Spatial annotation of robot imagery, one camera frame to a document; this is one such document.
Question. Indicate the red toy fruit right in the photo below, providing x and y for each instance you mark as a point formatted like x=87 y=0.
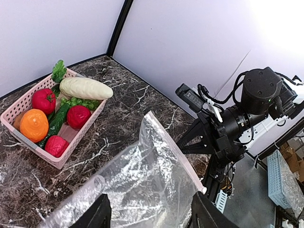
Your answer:
x=77 y=116

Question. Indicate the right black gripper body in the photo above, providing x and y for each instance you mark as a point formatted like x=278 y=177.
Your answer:
x=224 y=136

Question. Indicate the orange toy fruit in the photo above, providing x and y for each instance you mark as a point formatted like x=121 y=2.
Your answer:
x=34 y=125

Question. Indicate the red toy fruit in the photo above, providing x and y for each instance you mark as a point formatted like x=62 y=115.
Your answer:
x=77 y=116
x=56 y=146

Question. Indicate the right black frame post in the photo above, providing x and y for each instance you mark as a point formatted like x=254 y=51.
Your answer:
x=119 y=27

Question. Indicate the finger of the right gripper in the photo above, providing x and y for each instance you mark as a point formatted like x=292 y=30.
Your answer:
x=198 y=145
x=192 y=137

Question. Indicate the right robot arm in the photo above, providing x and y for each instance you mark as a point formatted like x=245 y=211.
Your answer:
x=261 y=94

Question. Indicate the blue plastic crate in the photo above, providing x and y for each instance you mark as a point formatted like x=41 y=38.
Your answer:
x=283 y=188

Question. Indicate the white toy radish with leaves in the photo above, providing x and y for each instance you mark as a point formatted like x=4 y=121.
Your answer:
x=79 y=86

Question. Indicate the green toy cucumber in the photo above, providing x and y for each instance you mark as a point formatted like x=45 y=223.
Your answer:
x=55 y=124

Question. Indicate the clear zip top bag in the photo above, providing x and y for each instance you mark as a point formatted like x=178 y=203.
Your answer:
x=150 y=184

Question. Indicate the pink perforated plastic basket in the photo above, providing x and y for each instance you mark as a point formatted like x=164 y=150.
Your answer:
x=24 y=103

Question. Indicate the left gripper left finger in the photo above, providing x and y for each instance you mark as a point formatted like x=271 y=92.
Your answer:
x=98 y=215

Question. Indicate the red toy fruit front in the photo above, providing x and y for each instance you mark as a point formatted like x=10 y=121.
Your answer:
x=56 y=146

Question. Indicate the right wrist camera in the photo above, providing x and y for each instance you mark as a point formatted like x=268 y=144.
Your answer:
x=198 y=103

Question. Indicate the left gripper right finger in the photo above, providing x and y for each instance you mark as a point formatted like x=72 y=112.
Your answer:
x=206 y=215

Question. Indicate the green toy grapes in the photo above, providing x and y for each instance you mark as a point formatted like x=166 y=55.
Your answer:
x=90 y=104

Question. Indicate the red toy tomato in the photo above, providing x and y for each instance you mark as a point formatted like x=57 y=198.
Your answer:
x=44 y=100

